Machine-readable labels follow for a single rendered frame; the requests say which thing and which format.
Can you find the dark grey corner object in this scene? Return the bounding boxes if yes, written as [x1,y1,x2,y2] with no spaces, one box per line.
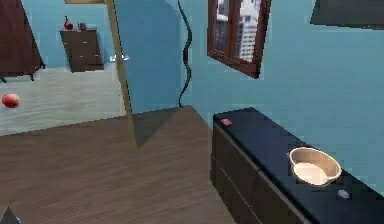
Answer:
[0,205,23,224]

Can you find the black low cabinet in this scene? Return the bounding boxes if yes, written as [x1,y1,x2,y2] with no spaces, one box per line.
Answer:
[210,106,384,224]

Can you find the dark framed wall picture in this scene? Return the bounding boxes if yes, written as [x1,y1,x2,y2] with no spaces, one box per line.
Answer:
[309,0,384,31]

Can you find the dark brown chest of drawers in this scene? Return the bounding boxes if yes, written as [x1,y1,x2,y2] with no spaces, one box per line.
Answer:
[59,28,105,73]

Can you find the red ball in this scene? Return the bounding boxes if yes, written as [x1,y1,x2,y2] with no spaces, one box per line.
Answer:
[1,93,21,109]

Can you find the beige bowl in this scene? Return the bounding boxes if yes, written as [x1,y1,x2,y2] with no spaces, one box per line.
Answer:
[288,146,343,187]

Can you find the red vase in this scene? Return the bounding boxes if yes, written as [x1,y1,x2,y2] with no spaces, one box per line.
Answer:
[63,15,74,31]

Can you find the tan door frame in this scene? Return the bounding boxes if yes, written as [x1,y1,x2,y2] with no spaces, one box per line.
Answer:
[64,0,139,152]

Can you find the brown framed window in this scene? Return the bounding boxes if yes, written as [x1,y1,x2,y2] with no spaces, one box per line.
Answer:
[206,0,273,80]

